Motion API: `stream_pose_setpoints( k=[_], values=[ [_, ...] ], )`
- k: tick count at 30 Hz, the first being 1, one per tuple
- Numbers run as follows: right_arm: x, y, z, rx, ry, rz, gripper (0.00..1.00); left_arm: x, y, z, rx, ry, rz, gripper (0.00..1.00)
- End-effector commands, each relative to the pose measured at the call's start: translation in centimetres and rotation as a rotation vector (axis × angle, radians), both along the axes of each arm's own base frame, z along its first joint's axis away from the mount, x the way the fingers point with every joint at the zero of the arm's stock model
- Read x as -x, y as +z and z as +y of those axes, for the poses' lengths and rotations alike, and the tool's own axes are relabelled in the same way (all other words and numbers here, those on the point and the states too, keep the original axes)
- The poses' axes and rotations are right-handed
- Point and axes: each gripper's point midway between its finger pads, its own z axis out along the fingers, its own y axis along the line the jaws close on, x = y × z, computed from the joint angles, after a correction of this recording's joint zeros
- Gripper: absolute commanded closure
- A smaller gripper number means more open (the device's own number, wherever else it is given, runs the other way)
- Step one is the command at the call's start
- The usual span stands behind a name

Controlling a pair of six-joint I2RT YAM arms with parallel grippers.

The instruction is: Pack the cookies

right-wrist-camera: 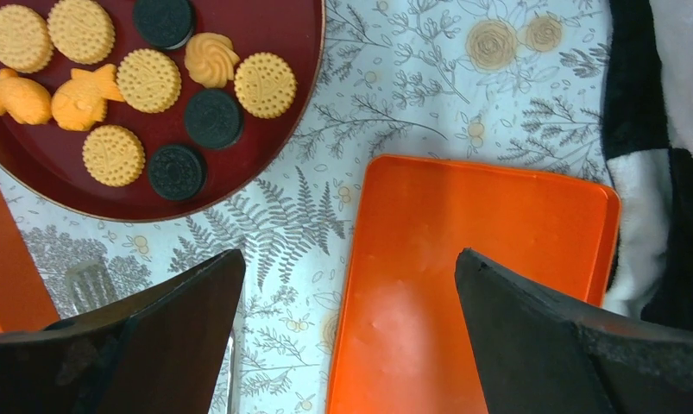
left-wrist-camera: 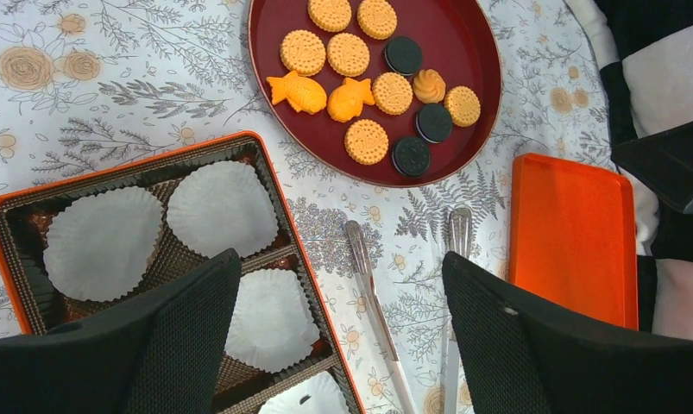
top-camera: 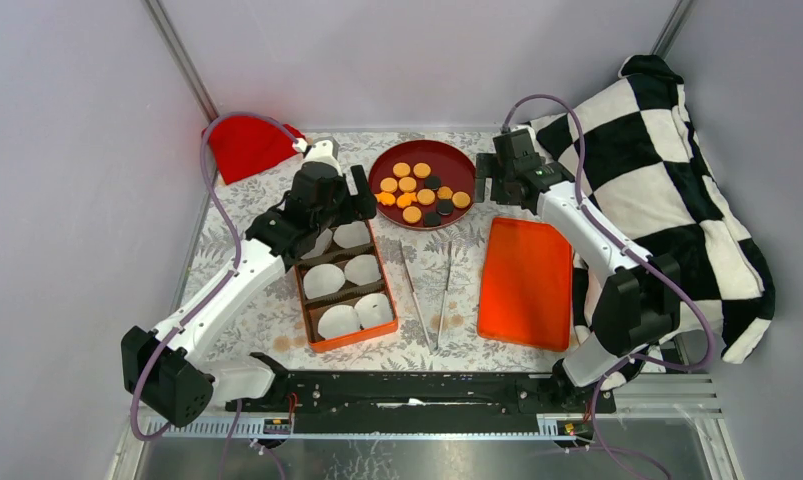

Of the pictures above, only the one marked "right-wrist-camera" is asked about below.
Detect orange cookie tin box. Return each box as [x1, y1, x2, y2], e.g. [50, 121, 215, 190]
[0, 191, 60, 334]

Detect swirl butter cookie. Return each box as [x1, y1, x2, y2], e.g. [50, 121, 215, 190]
[184, 32, 240, 88]

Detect orange tin lid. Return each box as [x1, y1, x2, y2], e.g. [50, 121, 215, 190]
[326, 155, 621, 413]

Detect black white checkered blanket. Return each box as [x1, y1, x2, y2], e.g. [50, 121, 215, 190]
[602, 1, 693, 331]

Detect round beige biscuit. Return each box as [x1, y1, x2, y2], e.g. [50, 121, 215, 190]
[82, 125, 146, 187]
[47, 0, 116, 65]
[234, 52, 297, 119]
[0, 4, 54, 73]
[117, 48, 182, 114]

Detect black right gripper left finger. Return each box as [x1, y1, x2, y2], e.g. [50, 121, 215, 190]
[0, 249, 246, 413]

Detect orange fish shaped cookie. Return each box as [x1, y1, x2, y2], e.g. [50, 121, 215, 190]
[51, 64, 124, 131]
[0, 68, 52, 125]

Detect black sandwich cookie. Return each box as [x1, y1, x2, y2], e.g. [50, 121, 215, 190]
[148, 144, 208, 201]
[132, 0, 196, 50]
[184, 89, 243, 150]

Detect floral table cloth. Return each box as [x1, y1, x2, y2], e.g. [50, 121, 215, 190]
[0, 1, 609, 413]

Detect metal serving tongs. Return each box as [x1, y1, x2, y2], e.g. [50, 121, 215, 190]
[65, 260, 118, 314]

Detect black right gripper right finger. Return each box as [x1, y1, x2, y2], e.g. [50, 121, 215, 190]
[455, 248, 693, 413]

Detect dark red round plate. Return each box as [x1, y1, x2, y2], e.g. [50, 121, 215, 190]
[0, 1, 325, 222]

